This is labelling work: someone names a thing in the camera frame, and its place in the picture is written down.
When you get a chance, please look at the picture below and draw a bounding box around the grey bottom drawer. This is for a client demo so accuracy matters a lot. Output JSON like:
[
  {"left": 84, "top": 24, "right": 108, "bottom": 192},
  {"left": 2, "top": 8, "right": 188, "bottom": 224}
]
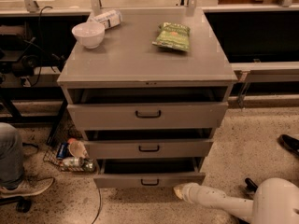
[{"left": 93, "top": 157, "right": 206, "bottom": 188}]

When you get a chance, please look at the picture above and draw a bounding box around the grey drawer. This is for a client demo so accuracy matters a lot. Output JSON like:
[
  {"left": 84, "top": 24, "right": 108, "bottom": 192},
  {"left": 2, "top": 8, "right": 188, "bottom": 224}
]
[
  {"left": 84, "top": 129, "right": 213, "bottom": 159},
  {"left": 93, "top": 157, "right": 206, "bottom": 188},
  {"left": 66, "top": 87, "right": 228, "bottom": 131}
]

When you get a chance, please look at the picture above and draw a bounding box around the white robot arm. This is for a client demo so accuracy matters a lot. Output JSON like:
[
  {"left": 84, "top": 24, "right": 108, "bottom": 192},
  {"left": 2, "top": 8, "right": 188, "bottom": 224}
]
[{"left": 174, "top": 178, "right": 299, "bottom": 224}]

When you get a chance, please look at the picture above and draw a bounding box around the grey middle drawer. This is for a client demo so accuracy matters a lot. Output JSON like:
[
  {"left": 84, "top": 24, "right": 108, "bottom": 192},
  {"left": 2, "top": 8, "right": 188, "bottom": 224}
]
[{"left": 84, "top": 129, "right": 213, "bottom": 159}]

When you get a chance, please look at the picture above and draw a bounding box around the grey drawer cabinet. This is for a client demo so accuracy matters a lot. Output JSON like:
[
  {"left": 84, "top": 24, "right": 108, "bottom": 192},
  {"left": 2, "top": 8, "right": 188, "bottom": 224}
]
[{"left": 56, "top": 7, "right": 239, "bottom": 173}]

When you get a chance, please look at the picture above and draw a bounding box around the grey top drawer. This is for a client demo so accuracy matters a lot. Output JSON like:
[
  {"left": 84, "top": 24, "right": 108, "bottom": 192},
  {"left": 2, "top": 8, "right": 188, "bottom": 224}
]
[{"left": 66, "top": 87, "right": 228, "bottom": 131}]

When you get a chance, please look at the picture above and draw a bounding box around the black chair base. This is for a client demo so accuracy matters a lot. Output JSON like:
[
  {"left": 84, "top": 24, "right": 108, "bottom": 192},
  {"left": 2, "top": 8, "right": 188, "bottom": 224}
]
[{"left": 245, "top": 178, "right": 258, "bottom": 192}]

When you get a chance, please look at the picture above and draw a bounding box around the green glass bottle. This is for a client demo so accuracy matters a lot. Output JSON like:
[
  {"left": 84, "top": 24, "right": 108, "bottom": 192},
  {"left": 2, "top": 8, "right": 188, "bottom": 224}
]
[{"left": 62, "top": 157, "right": 95, "bottom": 173}]

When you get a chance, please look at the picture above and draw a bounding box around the clear plastic cup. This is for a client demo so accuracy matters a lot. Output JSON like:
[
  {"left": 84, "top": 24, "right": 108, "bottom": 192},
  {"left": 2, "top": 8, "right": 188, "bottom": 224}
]
[{"left": 68, "top": 138, "right": 88, "bottom": 158}]

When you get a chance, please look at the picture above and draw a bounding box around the black shoe right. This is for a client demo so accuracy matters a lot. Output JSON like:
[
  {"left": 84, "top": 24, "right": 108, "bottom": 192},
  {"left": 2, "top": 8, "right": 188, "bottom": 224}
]
[{"left": 278, "top": 134, "right": 299, "bottom": 156}]

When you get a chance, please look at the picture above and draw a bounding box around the blue can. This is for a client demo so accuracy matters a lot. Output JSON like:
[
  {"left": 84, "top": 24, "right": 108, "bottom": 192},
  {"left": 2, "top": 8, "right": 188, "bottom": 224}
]
[{"left": 56, "top": 142, "right": 68, "bottom": 160}]

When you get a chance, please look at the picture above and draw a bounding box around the grey sneaker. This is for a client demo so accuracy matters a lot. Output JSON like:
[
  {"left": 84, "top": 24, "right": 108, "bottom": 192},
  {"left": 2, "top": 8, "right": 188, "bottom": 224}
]
[{"left": 0, "top": 177, "right": 54, "bottom": 198}]

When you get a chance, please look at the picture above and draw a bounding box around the green chip bag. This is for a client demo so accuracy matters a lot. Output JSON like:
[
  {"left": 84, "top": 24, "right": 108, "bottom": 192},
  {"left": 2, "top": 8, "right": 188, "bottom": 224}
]
[{"left": 152, "top": 22, "right": 191, "bottom": 52}]

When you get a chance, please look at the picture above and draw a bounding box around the black office chair wheel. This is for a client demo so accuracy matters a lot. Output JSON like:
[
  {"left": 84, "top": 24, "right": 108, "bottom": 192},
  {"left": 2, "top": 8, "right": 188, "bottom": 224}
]
[{"left": 0, "top": 196, "right": 32, "bottom": 213}]

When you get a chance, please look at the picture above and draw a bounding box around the person leg in jeans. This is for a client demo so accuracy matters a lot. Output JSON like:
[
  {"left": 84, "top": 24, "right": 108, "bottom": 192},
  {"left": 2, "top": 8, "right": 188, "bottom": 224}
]
[{"left": 0, "top": 122, "right": 24, "bottom": 190}]

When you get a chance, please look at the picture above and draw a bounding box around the white ceramic bowl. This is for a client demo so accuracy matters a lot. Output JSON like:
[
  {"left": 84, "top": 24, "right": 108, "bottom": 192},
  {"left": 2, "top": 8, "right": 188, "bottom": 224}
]
[{"left": 72, "top": 21, "right": 105, "bottom": 49}]

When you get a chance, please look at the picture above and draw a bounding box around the white plastic bottle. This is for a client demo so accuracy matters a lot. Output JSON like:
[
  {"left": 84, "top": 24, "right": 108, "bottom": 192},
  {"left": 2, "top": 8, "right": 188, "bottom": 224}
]
[{"left": 89, "top": 9, "right": 122, "bottom": 30}]

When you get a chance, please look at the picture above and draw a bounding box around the dark machine on shelf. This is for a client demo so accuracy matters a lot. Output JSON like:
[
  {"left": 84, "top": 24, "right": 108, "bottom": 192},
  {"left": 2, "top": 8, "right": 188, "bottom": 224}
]
[{"left": 0, "top": 24, "right": 38, "bottom": 77}]

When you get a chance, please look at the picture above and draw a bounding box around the wire basket on floor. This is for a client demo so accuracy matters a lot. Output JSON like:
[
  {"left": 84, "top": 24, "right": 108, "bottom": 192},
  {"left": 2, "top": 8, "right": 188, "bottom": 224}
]
[{"left": 42, "top": 140, "right": 96, "bottom": 174}]

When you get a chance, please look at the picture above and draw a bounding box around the black cable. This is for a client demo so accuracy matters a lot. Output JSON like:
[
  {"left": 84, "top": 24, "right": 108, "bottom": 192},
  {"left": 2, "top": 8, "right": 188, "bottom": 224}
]
[{"left": 29, "top": 6, "right": 60, "bottom": 88}]

